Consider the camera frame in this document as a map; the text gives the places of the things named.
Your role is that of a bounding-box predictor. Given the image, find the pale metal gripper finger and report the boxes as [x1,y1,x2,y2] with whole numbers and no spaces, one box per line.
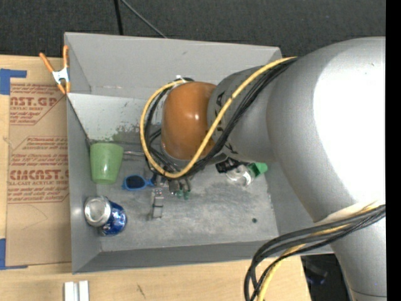
[155,187,165,219]
[149,189,158,221]

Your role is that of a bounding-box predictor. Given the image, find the blue sunglasses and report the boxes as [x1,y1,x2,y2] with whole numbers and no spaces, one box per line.
[121,174,157,191]

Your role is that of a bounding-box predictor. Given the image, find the blue drinks can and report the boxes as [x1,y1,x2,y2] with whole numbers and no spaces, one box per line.
[83,195,128,237]

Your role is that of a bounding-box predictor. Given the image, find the grey metal bin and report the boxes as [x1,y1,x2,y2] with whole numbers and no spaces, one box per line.
[63,32,333,275]

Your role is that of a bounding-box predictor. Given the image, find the green plastic cup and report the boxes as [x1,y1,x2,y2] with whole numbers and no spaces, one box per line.
[89,142,125,186]

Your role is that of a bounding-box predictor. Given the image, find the brown cardboard board, red print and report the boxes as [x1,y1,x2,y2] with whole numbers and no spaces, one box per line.
[0,54,73,270]

